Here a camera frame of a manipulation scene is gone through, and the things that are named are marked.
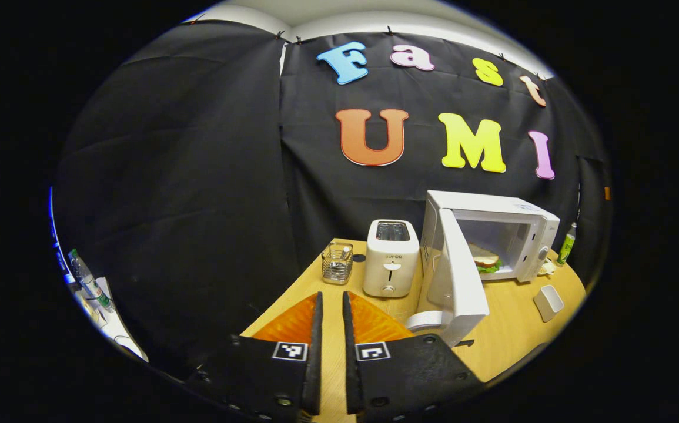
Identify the clear plastic bottle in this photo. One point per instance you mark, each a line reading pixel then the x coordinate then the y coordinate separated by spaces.
pixel 89 282

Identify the white dish of beans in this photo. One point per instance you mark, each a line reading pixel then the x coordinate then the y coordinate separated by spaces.
pixel 547 269

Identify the white toaster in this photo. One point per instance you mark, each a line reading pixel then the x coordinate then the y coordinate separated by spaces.
pixel 389 276

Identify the white microwave oven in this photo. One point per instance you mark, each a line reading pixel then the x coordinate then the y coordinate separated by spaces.
pixel 457 282

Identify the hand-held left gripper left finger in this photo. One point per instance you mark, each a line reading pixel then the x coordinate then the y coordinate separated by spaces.
pixel 315 364

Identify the white side table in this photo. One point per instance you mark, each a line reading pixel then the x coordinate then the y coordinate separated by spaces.
pixel 119 329

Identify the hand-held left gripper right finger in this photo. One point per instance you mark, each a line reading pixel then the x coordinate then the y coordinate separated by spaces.
pixel 351 364

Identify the white sandwich tray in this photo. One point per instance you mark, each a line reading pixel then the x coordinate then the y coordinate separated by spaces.
pixel 548 302

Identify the small black disc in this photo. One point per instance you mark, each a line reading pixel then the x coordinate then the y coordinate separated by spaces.
pixel 359 257

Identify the green label drink bottle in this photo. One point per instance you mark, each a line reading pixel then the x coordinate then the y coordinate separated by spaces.
pixel 566 249

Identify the sandwich with lettuce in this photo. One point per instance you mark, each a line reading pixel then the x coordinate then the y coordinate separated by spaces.
pixel 485 258

